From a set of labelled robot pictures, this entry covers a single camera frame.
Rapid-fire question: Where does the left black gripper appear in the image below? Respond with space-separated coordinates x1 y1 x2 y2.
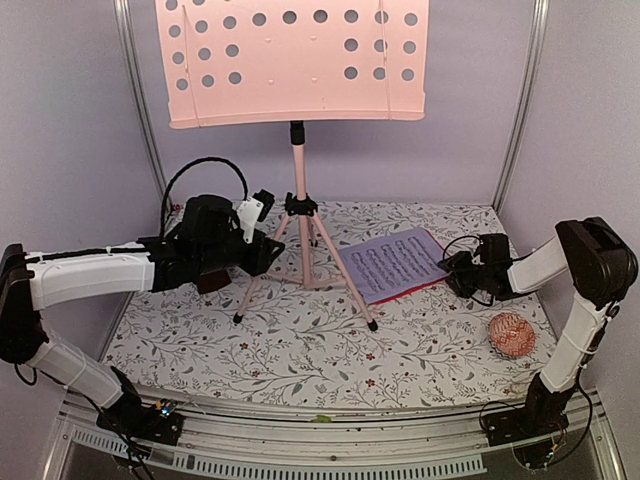
196 229 285 276

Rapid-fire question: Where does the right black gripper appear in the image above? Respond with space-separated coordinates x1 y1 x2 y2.
438 250 493 298

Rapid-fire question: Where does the purple sheet music page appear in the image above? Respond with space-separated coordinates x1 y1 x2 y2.
339 228 448 305

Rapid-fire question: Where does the brown wooden metronome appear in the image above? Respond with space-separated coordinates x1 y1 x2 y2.
196 270 232 295

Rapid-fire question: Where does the pink music stand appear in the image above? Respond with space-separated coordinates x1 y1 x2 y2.
154 0 432 331

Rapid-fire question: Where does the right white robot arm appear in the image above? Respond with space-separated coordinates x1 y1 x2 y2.
438 217 639 436

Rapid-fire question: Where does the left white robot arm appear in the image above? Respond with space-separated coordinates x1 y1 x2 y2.
1 190 284 434

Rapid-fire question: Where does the floral table mat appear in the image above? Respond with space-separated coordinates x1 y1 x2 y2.
99 198 567 411

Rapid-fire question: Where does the red patterned egg shaker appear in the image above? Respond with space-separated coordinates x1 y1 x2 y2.
488 313 536 359

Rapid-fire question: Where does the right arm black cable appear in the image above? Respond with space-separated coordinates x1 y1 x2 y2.
441 234 496 307

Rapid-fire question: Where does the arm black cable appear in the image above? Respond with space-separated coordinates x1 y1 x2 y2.
159 156 251 236
441 234 496 307

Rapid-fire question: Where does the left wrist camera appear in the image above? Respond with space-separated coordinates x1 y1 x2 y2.
236 189 275 244

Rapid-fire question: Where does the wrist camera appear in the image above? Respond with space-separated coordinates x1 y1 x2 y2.
476 233 513 268
236 189 275 244

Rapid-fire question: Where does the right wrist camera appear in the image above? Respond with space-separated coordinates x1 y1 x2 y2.
476 233 513 268

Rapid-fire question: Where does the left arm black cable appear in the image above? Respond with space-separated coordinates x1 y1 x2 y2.
159 156 251 236

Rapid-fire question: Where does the right metal frame post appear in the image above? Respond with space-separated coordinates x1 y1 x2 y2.
492 0 550 214

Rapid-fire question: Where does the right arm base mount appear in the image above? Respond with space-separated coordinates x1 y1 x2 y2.
479 406 569 446

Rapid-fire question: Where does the aluminium front rail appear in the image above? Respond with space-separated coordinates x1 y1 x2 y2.
43 392 627 479

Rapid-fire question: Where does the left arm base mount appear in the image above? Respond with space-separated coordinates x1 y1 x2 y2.
96 397 185 446

